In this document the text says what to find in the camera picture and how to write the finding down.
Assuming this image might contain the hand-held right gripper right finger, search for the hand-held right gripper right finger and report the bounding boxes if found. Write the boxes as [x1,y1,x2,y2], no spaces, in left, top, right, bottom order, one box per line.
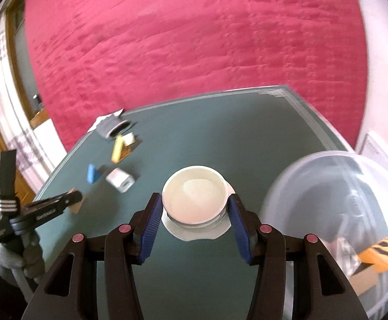
[227,194,369,320]

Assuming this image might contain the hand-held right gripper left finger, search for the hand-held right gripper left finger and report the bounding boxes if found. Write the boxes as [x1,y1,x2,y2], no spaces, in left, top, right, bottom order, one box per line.
[22,191,164,320]

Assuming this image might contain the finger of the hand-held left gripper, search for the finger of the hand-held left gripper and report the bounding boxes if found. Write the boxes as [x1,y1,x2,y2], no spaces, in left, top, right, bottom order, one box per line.
[21,189,83,228]

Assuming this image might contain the plain wooden wedge block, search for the plain wooden wedge block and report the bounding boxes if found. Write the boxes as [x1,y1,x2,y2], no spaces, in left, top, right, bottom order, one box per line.
[68,188,87,213]

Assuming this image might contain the white bowl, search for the white bowl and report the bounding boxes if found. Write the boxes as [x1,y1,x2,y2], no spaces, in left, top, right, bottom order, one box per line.
[162,165,229,229]

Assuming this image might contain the clear plastic container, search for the clear plastic container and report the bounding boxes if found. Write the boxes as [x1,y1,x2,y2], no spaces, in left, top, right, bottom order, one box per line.
[259,150,388,320]

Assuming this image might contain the orange striped wooden block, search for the orange striped wooden block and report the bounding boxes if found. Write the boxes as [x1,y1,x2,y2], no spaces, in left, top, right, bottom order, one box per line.
[357,237,388,274]

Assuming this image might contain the person's left forearm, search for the person's left forearm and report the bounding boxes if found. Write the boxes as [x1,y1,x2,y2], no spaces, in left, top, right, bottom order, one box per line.
[0,263,33,320]

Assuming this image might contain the person's left hand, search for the person's left hand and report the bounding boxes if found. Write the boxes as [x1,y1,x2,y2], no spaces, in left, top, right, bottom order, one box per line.
[0,230,46,284]

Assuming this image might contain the white round plate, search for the white round plate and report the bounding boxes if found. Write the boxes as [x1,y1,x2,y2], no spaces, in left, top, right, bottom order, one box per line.
[161,180,236,241]

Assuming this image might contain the blue flat block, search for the blue flat block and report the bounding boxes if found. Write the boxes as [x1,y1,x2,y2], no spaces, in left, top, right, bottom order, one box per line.
[86,163,103,185]

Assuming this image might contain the white charger plug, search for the white charger plug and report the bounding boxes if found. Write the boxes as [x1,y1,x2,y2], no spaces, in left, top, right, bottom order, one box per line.
[105,168,135,193]

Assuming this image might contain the yellow striped wooden block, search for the yellow striped wooden block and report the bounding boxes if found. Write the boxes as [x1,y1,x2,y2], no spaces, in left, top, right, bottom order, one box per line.
[111,134,133,164]

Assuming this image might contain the green table mat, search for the green table mat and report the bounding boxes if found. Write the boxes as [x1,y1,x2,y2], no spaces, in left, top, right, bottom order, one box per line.
[34,85,356,320]

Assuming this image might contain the grey knit glove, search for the grey knit glove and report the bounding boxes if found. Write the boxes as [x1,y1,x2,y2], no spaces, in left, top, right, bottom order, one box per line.
[95,113,138,139]

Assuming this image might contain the white paper sheet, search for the white paper sheet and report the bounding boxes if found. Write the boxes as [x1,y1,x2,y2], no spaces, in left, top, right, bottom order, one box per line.
[89,108,124,130]

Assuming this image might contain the white lace curtain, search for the white lace curtain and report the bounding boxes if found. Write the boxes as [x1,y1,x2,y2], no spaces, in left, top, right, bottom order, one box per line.
[0,7,68,181]

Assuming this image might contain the red quilted blanket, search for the red quilted blanket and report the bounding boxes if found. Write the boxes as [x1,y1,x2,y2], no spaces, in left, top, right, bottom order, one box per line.
[24,0,371,154]

